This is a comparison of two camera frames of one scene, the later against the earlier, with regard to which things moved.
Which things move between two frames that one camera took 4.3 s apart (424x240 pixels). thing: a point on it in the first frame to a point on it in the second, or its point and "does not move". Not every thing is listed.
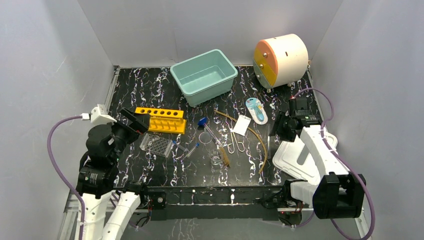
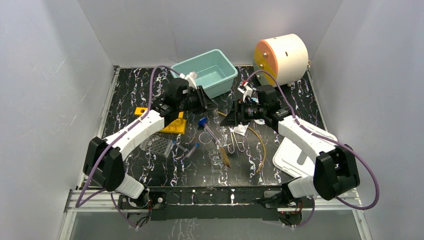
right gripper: [277, 129] to [231, 119]
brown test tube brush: [224, 156] does not move
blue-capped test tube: [174, 142] does not move
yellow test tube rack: [167, 121] does not move
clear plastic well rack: [156, 145] does not move
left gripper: [129, 120] to [199, 98]
